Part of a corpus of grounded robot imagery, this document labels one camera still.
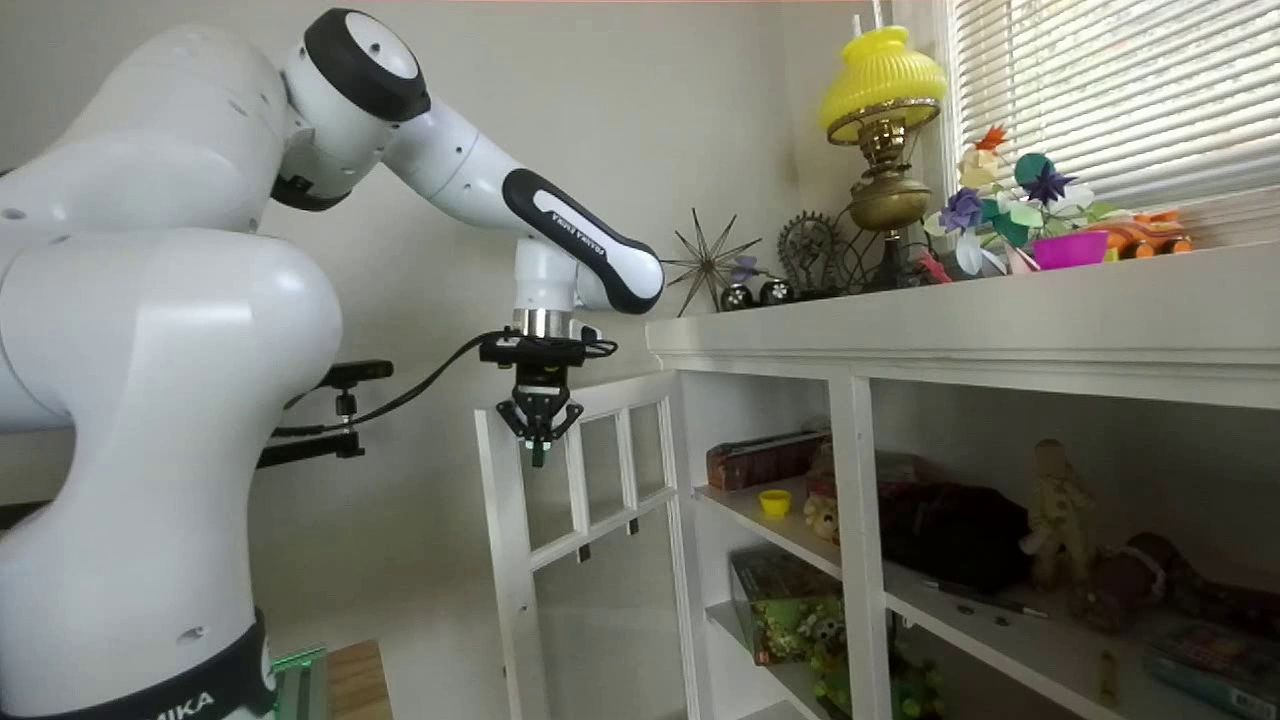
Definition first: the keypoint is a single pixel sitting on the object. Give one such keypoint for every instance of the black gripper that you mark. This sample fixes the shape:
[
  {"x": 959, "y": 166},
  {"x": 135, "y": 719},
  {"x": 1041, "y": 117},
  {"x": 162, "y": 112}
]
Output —
[{"x": 540, "y": 385}]

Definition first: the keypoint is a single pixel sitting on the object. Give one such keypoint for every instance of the white glass cupboard door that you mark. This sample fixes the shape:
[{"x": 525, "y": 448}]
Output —
[{"x": 500, "y": 532}]

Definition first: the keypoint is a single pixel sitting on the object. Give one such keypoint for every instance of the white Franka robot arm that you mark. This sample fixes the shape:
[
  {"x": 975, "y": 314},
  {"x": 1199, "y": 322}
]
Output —
[{"x": 162, "y": 372}]

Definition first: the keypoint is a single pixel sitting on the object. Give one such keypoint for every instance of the white built-in cupboard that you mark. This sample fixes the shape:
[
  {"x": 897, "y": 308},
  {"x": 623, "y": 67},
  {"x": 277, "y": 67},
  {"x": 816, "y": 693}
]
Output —
[{"x": 1066, "y": 324}]

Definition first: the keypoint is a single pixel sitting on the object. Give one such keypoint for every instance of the metal starburst ornament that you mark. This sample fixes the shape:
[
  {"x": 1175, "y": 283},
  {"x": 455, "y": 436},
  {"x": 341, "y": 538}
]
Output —
[{"x": 704, "y": 260}]

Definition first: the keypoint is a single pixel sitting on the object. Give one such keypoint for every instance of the brown red game box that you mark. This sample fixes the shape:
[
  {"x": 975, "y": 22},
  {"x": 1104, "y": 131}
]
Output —
[{"x": 765, "y": 461}]

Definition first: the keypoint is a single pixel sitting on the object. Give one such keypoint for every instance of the small yellow cup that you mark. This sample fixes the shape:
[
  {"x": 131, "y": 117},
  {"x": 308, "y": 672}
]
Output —
[{"x": 773, "y": 504}]

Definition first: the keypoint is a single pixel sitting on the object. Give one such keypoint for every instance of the cream plush toy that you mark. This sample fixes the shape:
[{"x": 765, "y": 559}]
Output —
[{"x": 821, "y": 514}]

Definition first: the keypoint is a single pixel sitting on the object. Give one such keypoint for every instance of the green toy box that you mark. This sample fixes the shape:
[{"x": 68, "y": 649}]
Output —
[{"x": 787, "y": 614}]

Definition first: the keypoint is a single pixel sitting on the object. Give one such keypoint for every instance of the dark metal gear ornament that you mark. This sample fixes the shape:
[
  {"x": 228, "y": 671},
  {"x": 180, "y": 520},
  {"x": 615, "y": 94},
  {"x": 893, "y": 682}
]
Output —
[{"x": 812, "y": 253}]

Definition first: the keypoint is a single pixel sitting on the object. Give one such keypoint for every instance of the wooden table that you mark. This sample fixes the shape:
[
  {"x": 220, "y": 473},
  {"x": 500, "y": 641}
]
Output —
[{"x": 362, "y": 684}]

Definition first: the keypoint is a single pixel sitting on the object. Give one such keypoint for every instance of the small red toy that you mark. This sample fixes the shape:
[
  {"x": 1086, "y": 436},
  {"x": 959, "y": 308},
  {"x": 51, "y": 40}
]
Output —
[{"x": 932, "y": 266}]

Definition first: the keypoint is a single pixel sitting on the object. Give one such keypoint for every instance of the black cloth bag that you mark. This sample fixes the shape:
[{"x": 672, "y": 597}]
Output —
[{"x": 953, "y": 532}]

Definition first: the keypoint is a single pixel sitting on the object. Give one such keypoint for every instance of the green leafy toy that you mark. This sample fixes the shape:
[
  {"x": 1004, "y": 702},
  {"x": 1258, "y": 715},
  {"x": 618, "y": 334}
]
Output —
[{"x": 904, "y": 684}]

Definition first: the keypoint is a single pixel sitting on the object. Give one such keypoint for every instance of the purple flower toy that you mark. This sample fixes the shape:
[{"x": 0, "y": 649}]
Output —
[{"x": 961, "y": 209}]

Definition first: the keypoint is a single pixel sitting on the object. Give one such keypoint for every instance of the yellow shade oil lamp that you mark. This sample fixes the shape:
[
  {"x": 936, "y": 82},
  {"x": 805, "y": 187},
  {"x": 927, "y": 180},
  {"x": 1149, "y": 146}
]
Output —
[{"x": 882, "y": 82}]

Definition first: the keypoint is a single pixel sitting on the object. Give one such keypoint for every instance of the green white toy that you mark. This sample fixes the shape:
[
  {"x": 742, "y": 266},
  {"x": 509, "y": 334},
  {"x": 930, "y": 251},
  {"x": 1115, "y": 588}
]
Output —
[{"x": 1003, "y": 233}]

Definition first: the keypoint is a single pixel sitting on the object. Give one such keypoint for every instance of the white orange rooster toy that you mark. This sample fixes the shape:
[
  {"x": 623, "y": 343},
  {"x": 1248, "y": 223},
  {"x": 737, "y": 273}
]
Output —
[{"x": 984, "y": 163}]

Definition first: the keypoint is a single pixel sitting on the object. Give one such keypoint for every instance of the tan figurine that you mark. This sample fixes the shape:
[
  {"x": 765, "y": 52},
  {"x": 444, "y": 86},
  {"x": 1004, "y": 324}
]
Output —
[{"x": 1063, "y": 514}]

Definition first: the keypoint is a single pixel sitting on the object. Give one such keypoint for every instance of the pink plastic cup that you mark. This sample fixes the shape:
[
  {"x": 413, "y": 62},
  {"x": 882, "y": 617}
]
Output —
[{"x": 1071, "y": 251}]

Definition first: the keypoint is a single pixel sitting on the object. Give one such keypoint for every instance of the teal purple pompom toy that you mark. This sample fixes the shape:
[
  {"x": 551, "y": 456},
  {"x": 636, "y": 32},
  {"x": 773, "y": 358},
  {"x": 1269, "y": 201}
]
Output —
[{"x": 1044, "y": 180}]

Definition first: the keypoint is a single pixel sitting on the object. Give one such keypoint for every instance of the brown football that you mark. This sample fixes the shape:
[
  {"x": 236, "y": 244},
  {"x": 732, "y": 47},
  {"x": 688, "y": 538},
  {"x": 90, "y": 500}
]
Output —
[{"x": 1126, "y": 580}]

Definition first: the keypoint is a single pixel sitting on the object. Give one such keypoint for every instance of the small yellow bottle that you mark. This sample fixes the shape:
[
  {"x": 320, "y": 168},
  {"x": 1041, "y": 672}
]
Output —
[{"x": 1111, "y": 678}]

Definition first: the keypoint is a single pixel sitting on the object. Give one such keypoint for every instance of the orange plastic toy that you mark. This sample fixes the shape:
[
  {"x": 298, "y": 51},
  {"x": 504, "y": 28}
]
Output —
[{"x": 1144, "y": 236}]

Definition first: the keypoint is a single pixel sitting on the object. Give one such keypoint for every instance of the white window blind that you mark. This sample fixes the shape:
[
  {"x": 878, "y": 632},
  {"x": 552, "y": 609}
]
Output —
[{"x": 1135, "y": 82}]

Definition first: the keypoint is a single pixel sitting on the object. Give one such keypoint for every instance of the teal edged game stack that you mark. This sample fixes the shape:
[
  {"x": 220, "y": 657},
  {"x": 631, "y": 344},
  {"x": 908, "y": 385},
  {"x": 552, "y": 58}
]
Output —
[{"x": 1215, "y": 682}]

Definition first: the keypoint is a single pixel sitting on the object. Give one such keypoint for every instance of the black stereo camera bar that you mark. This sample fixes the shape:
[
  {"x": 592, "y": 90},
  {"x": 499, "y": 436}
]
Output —
[{"x": 362, "y": 372}]

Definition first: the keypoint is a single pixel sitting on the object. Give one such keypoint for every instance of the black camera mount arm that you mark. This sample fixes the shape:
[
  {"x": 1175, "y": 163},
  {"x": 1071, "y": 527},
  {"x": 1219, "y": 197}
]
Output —
[{"x": 315, "y": 447}]

